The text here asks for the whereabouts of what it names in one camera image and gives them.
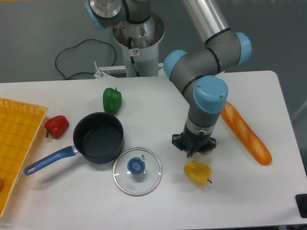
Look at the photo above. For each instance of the red bell pepper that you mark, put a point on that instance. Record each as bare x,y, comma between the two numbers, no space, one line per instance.
56,126

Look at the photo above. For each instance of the green bell pepper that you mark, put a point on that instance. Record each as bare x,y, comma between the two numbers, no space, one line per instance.
112,100

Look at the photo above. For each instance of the glass lid with blue knob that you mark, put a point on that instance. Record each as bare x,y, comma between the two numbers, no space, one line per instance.
137,172

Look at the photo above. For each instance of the orange baguette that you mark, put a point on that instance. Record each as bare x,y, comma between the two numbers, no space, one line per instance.
252,143

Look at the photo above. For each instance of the dark saucepan with blue handle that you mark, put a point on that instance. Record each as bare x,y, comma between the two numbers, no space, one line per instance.
99,137

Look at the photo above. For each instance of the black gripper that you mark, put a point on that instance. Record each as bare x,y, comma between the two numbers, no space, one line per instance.
189,142

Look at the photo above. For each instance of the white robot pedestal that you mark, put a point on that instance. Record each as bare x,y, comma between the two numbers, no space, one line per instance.
139,33

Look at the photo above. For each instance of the yellow bell pepper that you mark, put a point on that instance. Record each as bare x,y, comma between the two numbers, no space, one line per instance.
198,172

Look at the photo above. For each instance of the yellow wicker basket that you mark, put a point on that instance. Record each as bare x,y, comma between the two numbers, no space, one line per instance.
20,123

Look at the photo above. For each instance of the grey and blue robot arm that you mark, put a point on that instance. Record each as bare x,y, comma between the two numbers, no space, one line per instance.
195,76

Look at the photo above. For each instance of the black object at table edge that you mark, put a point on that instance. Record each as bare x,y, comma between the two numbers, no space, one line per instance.
301,200

